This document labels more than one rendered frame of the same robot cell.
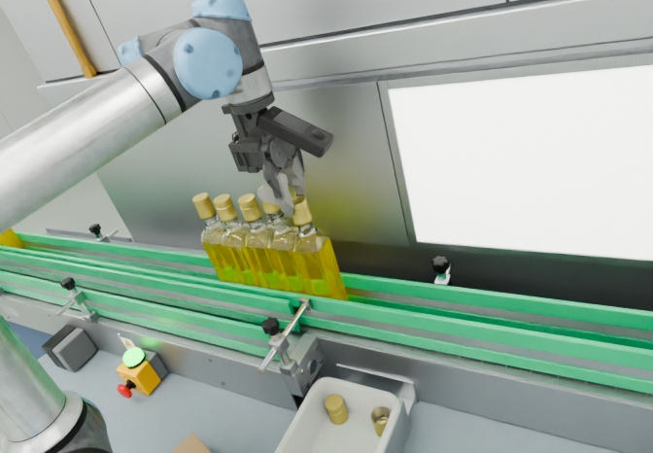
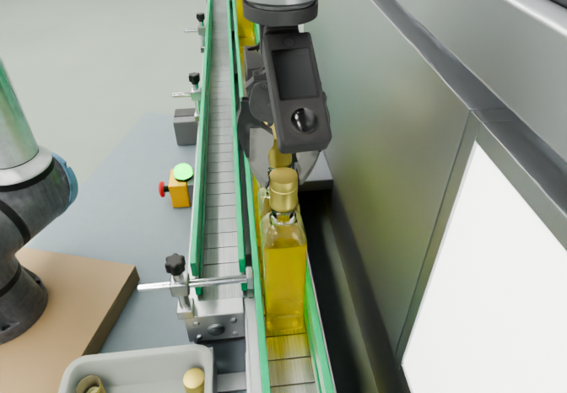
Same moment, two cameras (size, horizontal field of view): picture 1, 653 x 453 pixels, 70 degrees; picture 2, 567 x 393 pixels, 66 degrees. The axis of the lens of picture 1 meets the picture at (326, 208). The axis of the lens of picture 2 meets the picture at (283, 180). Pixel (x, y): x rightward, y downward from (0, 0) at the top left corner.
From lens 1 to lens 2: 0.53 m
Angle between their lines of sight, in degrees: 40
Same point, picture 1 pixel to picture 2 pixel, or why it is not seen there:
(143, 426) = (145, 223)
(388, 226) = (391, 308)
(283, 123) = (277, 67)
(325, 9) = not seen: outside the picture
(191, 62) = not seen: outside the picture
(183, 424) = (155, 251)
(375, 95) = (457, 132)
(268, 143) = (255, 79)
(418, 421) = not seen: outside the picture
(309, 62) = not seen: outside the picture
